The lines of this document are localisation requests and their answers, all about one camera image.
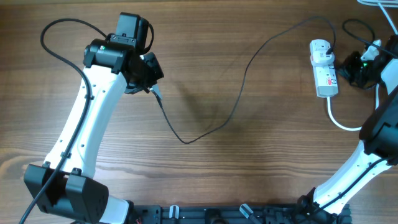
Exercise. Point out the light blue smartphone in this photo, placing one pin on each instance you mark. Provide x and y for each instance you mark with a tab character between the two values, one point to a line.
156	91

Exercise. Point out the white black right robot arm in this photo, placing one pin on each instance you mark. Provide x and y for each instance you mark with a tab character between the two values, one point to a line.
376	151

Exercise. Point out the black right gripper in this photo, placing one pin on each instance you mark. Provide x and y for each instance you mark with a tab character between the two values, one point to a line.
354	66

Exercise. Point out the white grey power strip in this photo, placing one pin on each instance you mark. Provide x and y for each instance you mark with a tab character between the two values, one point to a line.
325	78

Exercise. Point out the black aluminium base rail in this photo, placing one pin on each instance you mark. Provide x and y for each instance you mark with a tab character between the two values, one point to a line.
268	214

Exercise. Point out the white USB charger plug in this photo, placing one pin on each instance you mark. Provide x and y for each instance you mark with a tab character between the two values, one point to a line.
320	58

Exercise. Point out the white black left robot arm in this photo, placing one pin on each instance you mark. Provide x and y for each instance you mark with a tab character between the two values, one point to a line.
64	185

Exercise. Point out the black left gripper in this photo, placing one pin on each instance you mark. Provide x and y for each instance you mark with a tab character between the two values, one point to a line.
144	76

